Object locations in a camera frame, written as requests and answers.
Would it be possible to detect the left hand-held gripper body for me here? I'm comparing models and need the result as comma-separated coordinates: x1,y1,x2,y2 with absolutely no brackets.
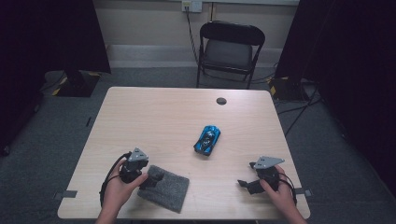
120,147,149,184

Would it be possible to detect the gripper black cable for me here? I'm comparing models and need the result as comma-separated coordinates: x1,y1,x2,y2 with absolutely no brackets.
99,151,132,206
278,172,298,206

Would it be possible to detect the black floor cable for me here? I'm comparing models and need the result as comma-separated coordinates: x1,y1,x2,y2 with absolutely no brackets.
276,87,323,138

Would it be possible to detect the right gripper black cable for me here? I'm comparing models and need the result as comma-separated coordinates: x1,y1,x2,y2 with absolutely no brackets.
278,172,298,206

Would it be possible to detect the white wall socket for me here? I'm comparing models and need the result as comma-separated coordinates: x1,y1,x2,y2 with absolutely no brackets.
181,0,204,13

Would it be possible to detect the person's right hand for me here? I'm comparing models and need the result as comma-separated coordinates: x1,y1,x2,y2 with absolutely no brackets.
260,165,297,216

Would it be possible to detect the blue toy car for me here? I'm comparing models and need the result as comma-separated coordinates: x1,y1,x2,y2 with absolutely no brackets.
192,124,221,157

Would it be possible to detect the black curtain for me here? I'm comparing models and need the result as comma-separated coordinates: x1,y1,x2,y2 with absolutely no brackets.
274,0,396,197
0,0,112,157

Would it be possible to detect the black socket cable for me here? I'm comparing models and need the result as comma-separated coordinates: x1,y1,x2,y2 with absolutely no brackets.
185,7,200,64

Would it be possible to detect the black folding chair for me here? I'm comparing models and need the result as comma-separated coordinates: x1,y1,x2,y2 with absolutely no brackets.
195,21,266,91

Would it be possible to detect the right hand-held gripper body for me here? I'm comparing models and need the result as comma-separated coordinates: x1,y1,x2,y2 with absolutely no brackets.
253,156,285,191

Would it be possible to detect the person's left hand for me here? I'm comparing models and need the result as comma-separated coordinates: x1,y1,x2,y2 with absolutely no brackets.
101,160,149,213

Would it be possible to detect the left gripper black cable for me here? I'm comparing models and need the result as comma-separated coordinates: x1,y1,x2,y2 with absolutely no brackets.
99,151,132,206

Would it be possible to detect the grey fluffy cloth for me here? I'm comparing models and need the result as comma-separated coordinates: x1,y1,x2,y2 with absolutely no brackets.
136,164,191,215

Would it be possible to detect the black stand base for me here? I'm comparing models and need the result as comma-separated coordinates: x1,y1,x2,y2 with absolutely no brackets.
50,69,102,98
268,76,309,102

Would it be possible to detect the grey tape piece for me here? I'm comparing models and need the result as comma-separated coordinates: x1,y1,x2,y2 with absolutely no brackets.
293,187,313,198
53,189,78,201

